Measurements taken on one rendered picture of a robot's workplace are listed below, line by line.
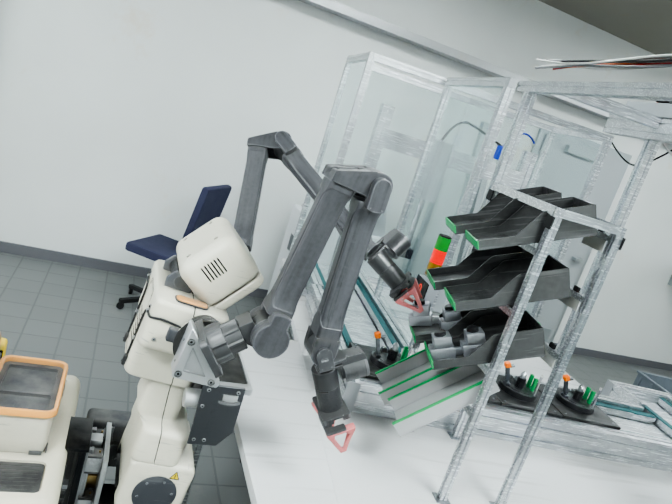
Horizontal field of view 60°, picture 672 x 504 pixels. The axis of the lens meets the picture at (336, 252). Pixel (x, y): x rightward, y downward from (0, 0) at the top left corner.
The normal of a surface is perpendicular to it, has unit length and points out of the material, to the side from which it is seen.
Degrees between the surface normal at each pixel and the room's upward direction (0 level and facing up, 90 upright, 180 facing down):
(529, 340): 90
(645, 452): 90
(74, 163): 90
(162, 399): 90
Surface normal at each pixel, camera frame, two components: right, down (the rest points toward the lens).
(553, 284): 0.00, 0.24
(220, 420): 0.30, 0.32
